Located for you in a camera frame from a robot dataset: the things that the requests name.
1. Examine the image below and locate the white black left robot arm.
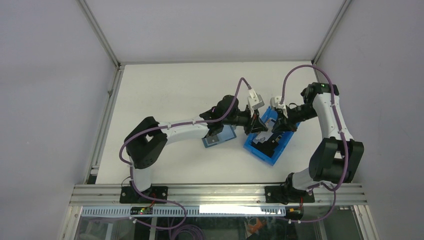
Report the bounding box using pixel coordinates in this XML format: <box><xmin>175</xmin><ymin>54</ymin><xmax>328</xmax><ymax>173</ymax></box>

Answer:
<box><xmin>119</xmin><ymin>95</ymin><xmax>268</xmax><ymax>203</ymax></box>

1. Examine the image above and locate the white slotted cable duct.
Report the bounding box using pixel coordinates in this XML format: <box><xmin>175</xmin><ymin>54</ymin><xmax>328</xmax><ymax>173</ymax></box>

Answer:
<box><xmin>81</xmin><ymin>204</ymin><xmax>286</xmax><ymax>218</ymax></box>

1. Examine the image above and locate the white VIP card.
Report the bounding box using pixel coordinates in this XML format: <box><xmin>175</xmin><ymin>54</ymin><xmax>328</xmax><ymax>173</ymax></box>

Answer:
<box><xmin>265</xmin><ymin>118</ymin><xmax>276</xmax><ymax>129</ymax></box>

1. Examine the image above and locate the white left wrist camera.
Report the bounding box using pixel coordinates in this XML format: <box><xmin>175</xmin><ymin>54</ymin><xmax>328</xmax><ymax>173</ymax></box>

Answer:
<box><xmin>247</xmin><ymin>87</ymin><xmax>265</xmax><ymax>117</ymax></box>

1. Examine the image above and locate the aluminium front mounting rail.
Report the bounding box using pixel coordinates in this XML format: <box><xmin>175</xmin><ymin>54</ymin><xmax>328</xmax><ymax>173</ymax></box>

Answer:
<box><xmin>69</xmin><ymin>183</ymin><xmax>368</xmax><ymax>206</ymax></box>

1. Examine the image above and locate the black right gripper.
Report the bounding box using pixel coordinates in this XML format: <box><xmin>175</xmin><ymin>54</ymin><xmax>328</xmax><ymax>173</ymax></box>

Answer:
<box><xmin>271</xmin><ymin>103</ymin><xmax>318</xmax><ymax>133</ymax></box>

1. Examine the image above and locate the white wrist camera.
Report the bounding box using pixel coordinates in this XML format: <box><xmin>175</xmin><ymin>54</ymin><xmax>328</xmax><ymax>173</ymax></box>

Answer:
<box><xmin>269</xmin><ymin>96</ymin><xmax>288</xmax><ymax>118</ymax></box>
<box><xmin>247</xmin><ymin>87</ymin><xmax>265</xmax><ymax>117</ymax></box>

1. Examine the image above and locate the teal leather card holder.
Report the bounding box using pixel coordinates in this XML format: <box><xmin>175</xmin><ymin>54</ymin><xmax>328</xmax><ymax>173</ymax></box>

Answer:
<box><xmin>202</xmin><ymin>125</ymin><xmax>237</xmax><ymax>148</ymax></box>

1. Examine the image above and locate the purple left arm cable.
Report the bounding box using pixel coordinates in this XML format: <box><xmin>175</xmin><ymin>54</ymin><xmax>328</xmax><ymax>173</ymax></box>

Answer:
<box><xmin>119</xmin><ymin>77</ymin><xmax>253</xmax><ymax>240</ymax></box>

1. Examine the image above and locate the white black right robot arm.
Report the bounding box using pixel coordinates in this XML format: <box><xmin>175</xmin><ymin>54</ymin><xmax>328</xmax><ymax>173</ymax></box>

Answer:
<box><xmin>270</xmin><ymin>82</ymin><xmax>365</xmax><ymax>203</ymax></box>

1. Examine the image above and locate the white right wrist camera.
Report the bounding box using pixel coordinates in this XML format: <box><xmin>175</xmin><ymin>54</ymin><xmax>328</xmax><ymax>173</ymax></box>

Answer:
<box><xmin>269</xmin><ymin>96</ymin><xmax>288</xmax><ymax>118</ymax></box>

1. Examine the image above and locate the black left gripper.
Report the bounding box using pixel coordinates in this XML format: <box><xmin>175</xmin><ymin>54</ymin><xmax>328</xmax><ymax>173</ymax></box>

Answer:
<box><xmin>222</xmin><ymin>106</ymin><xmax>268</xmax><ymax>136</ymax></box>

